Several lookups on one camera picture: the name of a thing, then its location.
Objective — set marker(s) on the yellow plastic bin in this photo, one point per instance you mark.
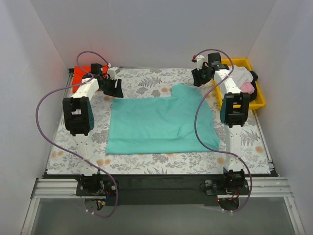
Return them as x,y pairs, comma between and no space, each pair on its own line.
255,104

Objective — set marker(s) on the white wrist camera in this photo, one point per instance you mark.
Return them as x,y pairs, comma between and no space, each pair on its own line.
113,71
199,60

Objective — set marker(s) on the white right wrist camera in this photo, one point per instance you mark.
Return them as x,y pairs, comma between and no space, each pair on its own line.
199,60

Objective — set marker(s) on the black t shirt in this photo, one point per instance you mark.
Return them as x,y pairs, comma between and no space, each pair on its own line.
253,82

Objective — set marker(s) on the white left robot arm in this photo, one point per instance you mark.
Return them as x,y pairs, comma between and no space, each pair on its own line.
79,119

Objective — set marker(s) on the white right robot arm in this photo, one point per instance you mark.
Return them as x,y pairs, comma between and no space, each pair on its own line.
233,115

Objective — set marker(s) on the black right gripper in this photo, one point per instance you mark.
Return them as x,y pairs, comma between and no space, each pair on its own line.
200,76

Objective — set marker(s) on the white t shirt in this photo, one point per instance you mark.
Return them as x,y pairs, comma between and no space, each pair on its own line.
241,75

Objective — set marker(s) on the aluminium rail frame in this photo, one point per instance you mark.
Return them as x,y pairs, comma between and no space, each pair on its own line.
66,188

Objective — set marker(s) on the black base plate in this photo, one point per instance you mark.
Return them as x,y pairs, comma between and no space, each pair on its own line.
202,189

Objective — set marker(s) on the folded orange t shirt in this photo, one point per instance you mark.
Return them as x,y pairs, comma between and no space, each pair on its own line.
78,74

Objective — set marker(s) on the teal t shirt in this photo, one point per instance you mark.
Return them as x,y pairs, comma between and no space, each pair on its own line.
175,124

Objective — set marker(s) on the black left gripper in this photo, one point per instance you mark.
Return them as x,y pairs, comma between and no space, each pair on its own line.
111,84

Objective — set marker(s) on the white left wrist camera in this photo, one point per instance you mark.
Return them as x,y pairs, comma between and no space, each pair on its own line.
113,71

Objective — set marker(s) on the pink t shirt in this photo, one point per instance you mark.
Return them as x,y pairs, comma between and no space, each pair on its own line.
247,88

